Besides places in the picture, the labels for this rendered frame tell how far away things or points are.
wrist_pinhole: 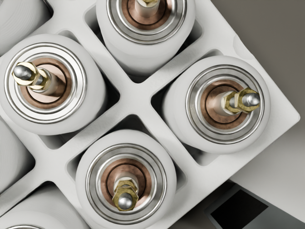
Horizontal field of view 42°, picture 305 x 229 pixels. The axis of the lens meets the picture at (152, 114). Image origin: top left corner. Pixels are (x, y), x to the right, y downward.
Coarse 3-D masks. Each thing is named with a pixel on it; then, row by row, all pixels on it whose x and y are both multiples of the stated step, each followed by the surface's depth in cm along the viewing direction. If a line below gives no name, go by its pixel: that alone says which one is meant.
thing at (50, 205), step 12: (36, 192) 49; (48, 192) 47; (60, 192) 48; (24, 204) 41; (36, 204) 40; (48, 204) 41; (60, 204) 43; (12, 216) 37; (24, 216) 37; (36, 216) 37; (48, 216) 37; (60, 216) 39; (72, 216) 42; (0, 228) 36; (48, 228) 37; (60, 228) 37; (72, 228) 39; (84, 228) 44
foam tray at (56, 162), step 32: (64, 0) 44; (96, 0) 44; (64, 32) 45; (96, 32) 55; (192, 32) 50; (224, 32) 45; (0, 64) 43; (96, 64) 49; (192, 64) 50; (256, 64) 45; (128, 96) 44; (160, 96) 55; (96, 128) 44; (128, 128) 55; (160, 128) 44; (288, 128) 45; (64, 160) 44; (192, 160) 44; (224, 160) 45; (32, 192) 54; (64, 192) 44; (192, 192) 44; (96, 224) 44; (160, 224) 44
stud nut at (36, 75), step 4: (16, 64) 29; (20, 64) 29; (24, 64) 29; (28, 64) 29; (32, 64) 29; (32, 68) 29; (36, 68) 30; (12, 72) 29; (32, 72) 29; (36, 72) 29; (32, 76) 29; (36, 76) 29; (16, 80) 29; (20, 80) 29; (24, 80) 29; (28, 80) 29; (32, 80) 29; (36, 80) 30; (20, 84) 29; (24, 84) 29; (28, 84) 29; (32, 84) 29
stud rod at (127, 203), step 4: (120, 196) 29; (124, 196) 28; (128, 196) 28; (120, 200) 28; (124, 200) 28; (128, 200) 28; (120, 204) 28; (124, 204) 28; (128, 204) 28; (124, 208) 28; (128, 208) 28
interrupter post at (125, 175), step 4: (124, 172) 36; (128, 172) 37; (120, 176) 34; (124, 176) 34; (128, 176) 34; (132, 176) 35; (116, 180) 34; (136, 180) 34; (116, 184) 34; (136, 184) 34; (136, 192) 34
